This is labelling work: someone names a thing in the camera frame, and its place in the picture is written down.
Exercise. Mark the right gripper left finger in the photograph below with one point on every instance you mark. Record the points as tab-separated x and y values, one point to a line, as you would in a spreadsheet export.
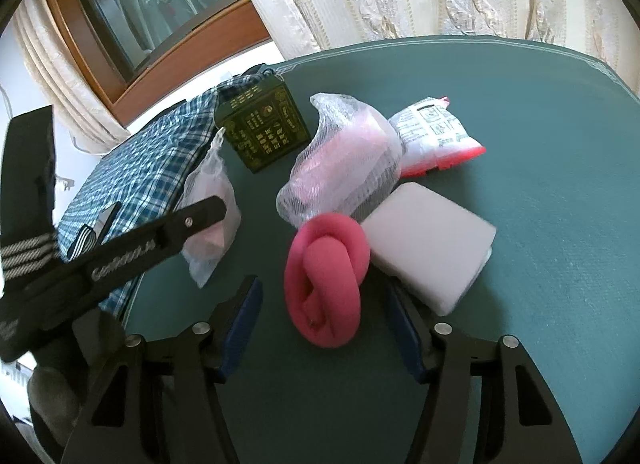
157	402

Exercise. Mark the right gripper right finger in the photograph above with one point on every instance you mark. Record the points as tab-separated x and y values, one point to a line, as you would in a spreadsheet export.
519	419

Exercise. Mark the white sponge block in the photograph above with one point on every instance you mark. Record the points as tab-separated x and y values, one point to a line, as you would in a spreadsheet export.
433	245

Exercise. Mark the pink towel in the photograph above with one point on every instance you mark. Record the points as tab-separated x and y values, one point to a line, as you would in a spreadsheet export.
327	261

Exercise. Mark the red white sachet packet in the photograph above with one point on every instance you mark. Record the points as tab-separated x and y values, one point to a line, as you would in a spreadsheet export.
432	138

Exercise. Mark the dark green gold box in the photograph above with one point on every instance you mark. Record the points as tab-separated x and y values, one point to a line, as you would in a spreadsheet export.
262	123

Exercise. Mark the large mesh bag pink item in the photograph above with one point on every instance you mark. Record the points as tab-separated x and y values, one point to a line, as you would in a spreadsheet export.
350	167

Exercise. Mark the gloved left hand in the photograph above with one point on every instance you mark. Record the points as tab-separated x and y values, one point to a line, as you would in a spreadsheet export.
65	371

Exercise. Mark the blue plaid shirt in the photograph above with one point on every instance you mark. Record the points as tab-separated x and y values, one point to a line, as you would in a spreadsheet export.
146	173

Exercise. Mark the green table mat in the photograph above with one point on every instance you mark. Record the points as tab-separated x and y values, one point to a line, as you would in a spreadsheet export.
537	238

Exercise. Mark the wooden framed window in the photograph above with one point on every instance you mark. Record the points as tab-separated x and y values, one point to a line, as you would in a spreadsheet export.
133	53

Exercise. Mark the cream embroidered curtain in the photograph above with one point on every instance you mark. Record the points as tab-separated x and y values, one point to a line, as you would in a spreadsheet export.
605	29

